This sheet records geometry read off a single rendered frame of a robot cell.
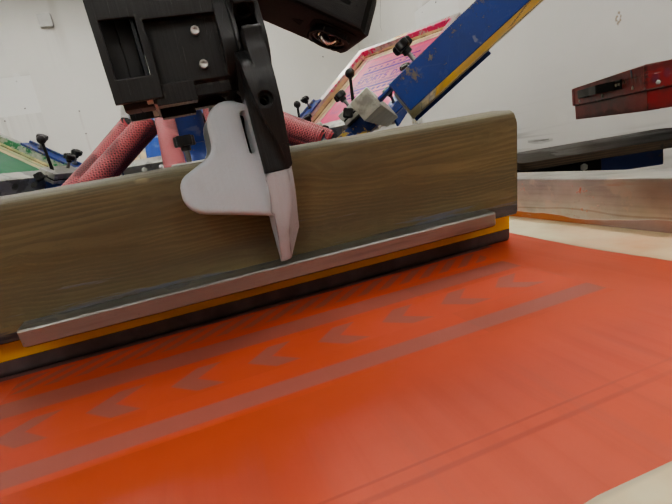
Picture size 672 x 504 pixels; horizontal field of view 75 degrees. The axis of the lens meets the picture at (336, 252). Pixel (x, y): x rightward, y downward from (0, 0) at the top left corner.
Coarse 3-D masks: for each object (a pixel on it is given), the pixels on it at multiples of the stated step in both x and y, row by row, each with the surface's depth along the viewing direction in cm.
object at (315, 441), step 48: (0, 384) 24; (240, 432) 16; (288, 432) 15; (336, 432) 15; (96, 480) 14; (144, 480) 14; (192, 480) 14; (240, 480) 13; (288, 480) 13; (336, 480) 12; (384, 480) 12
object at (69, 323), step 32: (448, 224) 29; (480, 224) 30; (320, 256) 27; (352, 256) 28; (160, 288) 25; (192, 288) 25; (224, 288) 25; (32, 320) 24; (64, 320) 23; (96, 320) 24; (128, 320) 24
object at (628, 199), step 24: (528, 192) 40; (552, 192) 38; (576, 192) 35; (600, 192) 33; (624, 192) 31; (648, 192) 30; (528, 216) 41; (552, 216) 38; (576, 216) 36; (600, 216) 34; (624, 216) 32; (648, 216) 30
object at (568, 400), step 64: (448, 256) 33; (512, 256) 30; (576, 256) 28; (640, 256) 26; (576, 320) 19; (640, 320) 18; (384, 384) 17; (448, 384) 16; (512, 384) 16; (576, 384) 15; (640, 384) 14; (384, 448) 13; (448, 448) 13; (512, 448) 12; (576, 448) 12; (640, 448) 12
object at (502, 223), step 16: (496, 224) 34; (448, 240) 33; (384, 256) 31; (400, 256) 32; (320, 272) 30; (336, 272) 30; (256, 288) 29; (272, 288) 29; (208, 304) 28; (144, 320) 27; (80, 336) 26; (96, 336) 26; (0, 352) 25; (16, 352) 25; (32, 352) 25
